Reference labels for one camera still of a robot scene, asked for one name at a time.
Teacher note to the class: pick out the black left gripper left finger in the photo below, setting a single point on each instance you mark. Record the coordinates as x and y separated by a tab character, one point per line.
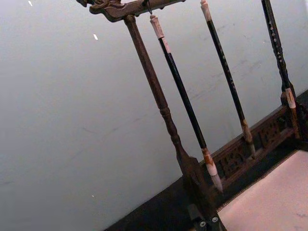
196	220

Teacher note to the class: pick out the pale pink felt mat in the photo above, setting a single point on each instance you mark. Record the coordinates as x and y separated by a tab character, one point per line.
269	192

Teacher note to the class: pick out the black brush with grey tip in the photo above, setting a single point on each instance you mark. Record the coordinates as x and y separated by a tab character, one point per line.
227	72

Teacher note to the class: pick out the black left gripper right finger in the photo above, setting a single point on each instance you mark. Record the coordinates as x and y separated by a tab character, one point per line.
215	223

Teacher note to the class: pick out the black brush with white tip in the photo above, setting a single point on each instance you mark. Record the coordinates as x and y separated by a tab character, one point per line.
176	80

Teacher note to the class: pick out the black brush with brown tip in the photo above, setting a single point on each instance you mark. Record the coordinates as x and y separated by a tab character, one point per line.
274	38

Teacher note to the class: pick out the carved brown wooden brush rack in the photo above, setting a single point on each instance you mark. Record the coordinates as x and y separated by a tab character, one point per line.
144	60

